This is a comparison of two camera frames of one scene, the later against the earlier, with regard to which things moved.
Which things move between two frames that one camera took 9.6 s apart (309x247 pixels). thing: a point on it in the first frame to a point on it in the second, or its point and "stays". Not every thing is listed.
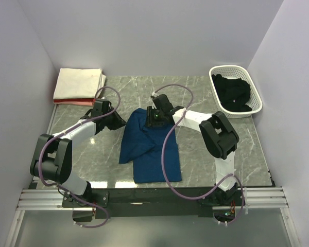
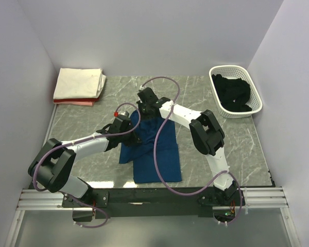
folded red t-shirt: x=82 y=100 stays
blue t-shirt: x=141 y=144 stays
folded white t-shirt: x=78 y=83 stays
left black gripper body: x=113 y=121 to x=130 y=140
